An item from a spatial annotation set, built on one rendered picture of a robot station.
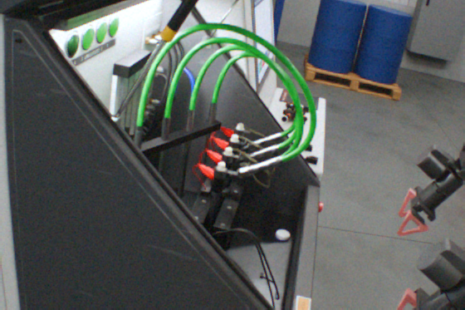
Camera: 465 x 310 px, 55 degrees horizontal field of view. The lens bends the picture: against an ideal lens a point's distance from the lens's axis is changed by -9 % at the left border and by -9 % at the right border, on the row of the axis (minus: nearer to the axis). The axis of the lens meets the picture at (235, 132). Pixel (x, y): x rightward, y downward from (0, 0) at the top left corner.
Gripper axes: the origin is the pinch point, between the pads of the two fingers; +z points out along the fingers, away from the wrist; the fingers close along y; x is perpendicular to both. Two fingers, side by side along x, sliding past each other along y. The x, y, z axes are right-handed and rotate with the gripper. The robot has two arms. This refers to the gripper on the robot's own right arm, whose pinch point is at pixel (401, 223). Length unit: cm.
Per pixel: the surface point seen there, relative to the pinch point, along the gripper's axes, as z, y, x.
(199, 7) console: -3, -12, -79
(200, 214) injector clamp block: 23, 22, -41
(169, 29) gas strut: -21, 53, -63
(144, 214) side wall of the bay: 4, 55, -49
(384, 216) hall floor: 81, -180, 61
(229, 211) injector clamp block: 20.5, 16.7, -36.7
